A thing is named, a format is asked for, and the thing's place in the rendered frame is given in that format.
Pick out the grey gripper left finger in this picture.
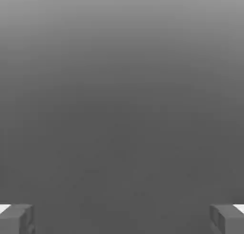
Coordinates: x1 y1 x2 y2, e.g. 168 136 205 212
0 204 36 234

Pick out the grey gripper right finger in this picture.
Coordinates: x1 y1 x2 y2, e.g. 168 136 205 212
209 204 244 234

